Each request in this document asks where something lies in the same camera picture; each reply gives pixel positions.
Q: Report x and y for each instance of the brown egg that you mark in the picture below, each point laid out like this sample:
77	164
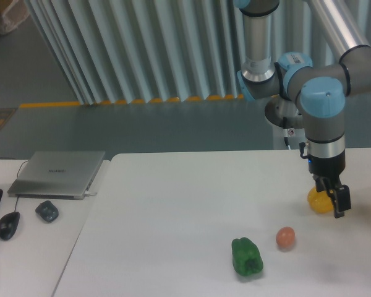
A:
285	237

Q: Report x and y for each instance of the silver closed laptop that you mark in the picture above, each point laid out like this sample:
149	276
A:
60	174

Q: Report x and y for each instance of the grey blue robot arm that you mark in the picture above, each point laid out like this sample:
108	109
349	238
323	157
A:
318	95

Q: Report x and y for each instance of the cardboard box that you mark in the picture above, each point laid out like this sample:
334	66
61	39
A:
12	14

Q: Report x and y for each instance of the yellow bell pepper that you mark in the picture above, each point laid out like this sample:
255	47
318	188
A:
319	202

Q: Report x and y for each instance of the black computer mouse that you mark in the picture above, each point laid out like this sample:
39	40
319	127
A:
8	225

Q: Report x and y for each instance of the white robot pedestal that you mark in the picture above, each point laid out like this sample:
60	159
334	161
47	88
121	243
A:
286	123

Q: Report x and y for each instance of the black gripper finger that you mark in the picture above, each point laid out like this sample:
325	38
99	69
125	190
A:
320	183
339	195

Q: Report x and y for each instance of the dark grey earbuds case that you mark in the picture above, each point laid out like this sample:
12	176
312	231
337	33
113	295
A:
47	211

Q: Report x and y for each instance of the green bell pepper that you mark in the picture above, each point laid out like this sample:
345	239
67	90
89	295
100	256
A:
246	258

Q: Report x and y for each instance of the corrugated grey partition screen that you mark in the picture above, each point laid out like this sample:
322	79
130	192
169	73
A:
144	50

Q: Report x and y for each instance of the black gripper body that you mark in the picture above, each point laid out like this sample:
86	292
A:
324	159

